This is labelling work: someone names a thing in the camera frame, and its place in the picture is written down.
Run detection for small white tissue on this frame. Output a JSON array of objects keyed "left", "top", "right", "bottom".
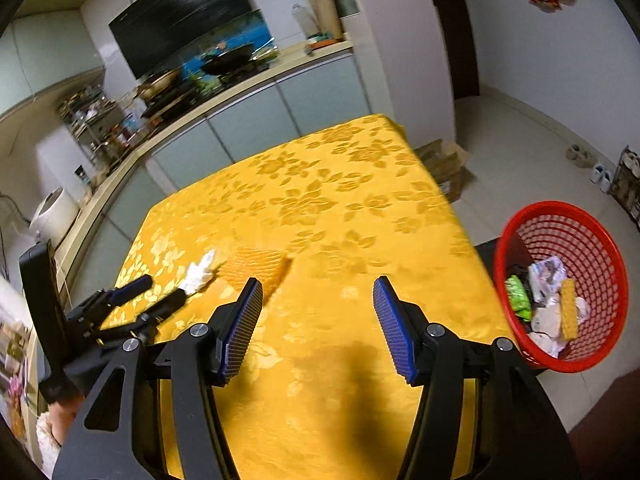
[{"left": 177, "top": 249, "right": 217, "bottom": 297}]

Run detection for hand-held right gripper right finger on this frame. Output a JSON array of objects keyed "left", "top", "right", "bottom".
[{"left": 372, "top": 276, "right": 582, "bottom": 480}]

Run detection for yellow sponge cloth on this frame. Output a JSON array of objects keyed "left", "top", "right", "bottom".
[{"left": 220, "top": 246, "right": 293, "bottom": 306}]

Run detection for cardboard box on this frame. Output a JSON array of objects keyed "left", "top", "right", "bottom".
[{"left": 414, "top": 139, "right": 471, "bottom": 201}]

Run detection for dark shoe rack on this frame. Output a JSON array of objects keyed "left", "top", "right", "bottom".
[{"left": 609, "top": 145, "right": 640, "bottom": 226}]

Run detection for wooden board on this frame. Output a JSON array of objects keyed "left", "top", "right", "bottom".
[{"left": 308, "top": 0, "right": 346, "bottom": 41}]

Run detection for yellow floral tablecloth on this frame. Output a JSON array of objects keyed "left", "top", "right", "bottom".
[{"left": 114, "top": 114, "right": 511, "bottom": 480}]

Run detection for orange tray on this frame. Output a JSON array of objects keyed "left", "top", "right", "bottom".
[{"left": 304, "top": 32, "right": 346, "bottom": 53}]

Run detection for clear plastic bottle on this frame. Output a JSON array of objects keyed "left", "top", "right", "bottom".
[{"left": 291, "top": 3, "right": 321, "bottom": 41}]

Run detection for black range hood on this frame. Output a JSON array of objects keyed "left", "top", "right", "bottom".
[{"left": 108, "top": 0, "right": 253, "bottom": 81}]

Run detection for green snack packet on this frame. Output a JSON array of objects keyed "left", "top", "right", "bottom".
[{"left": 505, "top": 276, "right": 532, "bottom": 320}]

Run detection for white foam fruit net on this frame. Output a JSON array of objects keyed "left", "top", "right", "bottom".
[{"left": 531, "top": 305, "right": 563, "bottom": 336}]

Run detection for white rice cooker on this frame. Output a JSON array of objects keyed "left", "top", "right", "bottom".
[{"left": 29, "top": 187, "right": 81, "bottom": 246}]

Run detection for yellow foam strip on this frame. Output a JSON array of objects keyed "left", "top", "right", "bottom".
[{"left": 559, "top": 279, "right": 580, "bottom": 342}]

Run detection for metal spice rack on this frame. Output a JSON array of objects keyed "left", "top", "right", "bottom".
[{"left": 56, "top": 85, "right": 141, "bottom": 161}]

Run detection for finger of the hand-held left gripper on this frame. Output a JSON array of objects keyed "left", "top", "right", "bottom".
[
  {"left": 102, "top": 275, "right": 153, "bottom": 311},
  {"left": 127, "top": 290, "right": 188, "bottom": 336}
]

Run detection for kitchen counter with cabinets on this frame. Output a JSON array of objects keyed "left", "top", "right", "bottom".
[{"left": 52, "top": 40, "right": 373, "bottom": 281}]

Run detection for pale upper wall cabinets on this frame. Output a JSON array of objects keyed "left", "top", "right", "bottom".
[{"left": 0, "top": 10, "right": 106, "bottom": 116}]

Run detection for person's left forearm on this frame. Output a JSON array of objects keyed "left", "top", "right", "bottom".
[{"left": 37, "top": 392, "right": 88, "bottom": 463}]

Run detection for brass cooking pot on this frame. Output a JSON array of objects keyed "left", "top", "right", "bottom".
[{"left": 136, "top": 69, "right": 181, "bottom": 101}]

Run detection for dark wooden door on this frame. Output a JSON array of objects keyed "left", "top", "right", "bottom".
[{"left": 420, "top": 0, "right": 481, "bottom": 98}]

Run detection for black wok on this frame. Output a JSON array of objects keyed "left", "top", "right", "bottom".
[{"left": 200, "top": 42, "right": 256, "bottom": 76}]

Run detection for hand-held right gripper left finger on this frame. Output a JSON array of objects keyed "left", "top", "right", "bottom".
[{"left": 52, "top": 277, "right": 264, "bottom": 480}]

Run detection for red plastic mesh basket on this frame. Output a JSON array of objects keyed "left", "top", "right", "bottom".
[{"left": 493, "top": 201, "right": 629, "bottom": 373}]

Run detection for blue backsplash panel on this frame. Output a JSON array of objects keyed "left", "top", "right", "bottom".
[{"left": 177, "top": 10, "right": 276, "bottom": 86}]

